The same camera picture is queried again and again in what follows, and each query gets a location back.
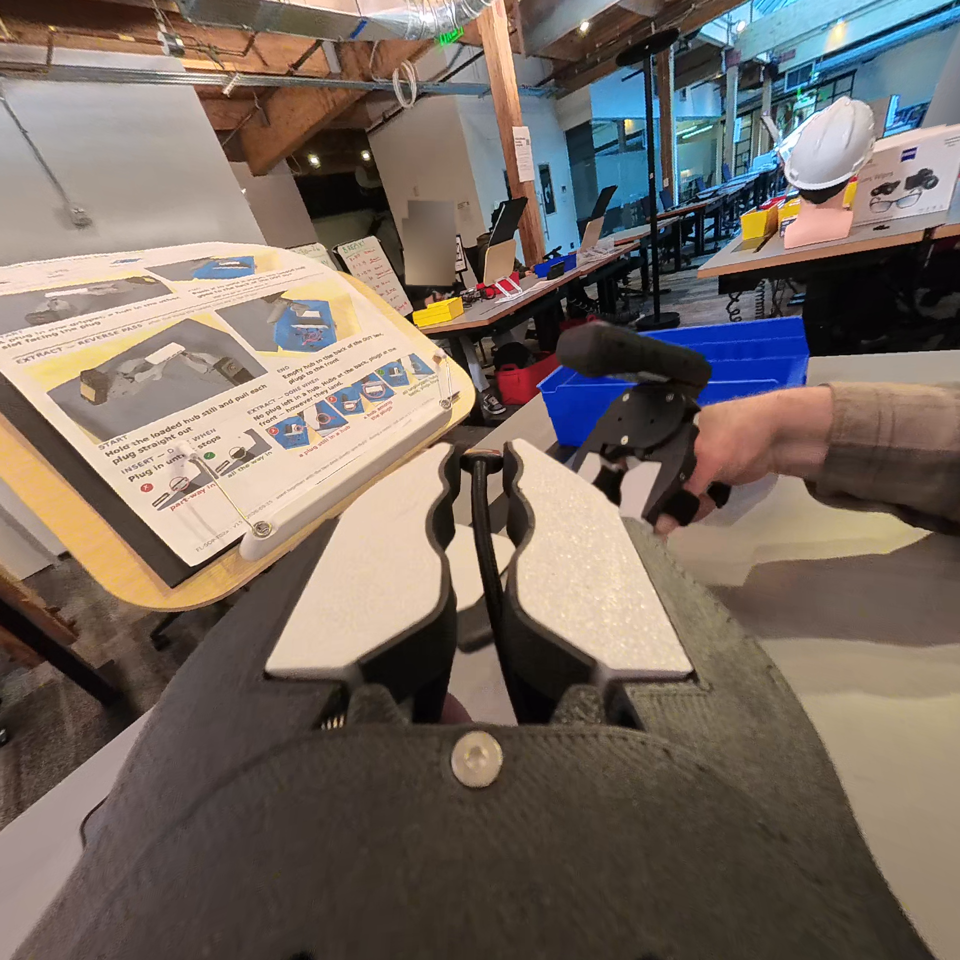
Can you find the small handwritten whiteboard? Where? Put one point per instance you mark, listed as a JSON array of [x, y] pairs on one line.
[[375, 273]]

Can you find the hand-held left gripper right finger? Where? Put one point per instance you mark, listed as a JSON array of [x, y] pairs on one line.
[[600, 600]]

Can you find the white hard hat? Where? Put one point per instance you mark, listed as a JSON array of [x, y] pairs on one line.
[[828, 143]]

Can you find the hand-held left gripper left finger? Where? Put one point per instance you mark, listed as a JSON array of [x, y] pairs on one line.
[[360, 600]]

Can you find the red bag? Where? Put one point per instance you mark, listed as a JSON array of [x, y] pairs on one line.
[[525, 378]]

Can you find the white cardboard box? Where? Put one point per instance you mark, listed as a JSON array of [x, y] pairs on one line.
[[908, 180]]

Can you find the person's right hand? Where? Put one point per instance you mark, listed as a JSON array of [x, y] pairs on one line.
[[765, 435]]

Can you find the brown wooden post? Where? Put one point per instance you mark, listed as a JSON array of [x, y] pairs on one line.
[[510, 135]]

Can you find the yellow plastic bin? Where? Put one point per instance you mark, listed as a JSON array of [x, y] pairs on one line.
[[438, 312]]

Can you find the blue plastic bin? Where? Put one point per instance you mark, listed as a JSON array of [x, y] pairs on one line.
[[750, 353]]

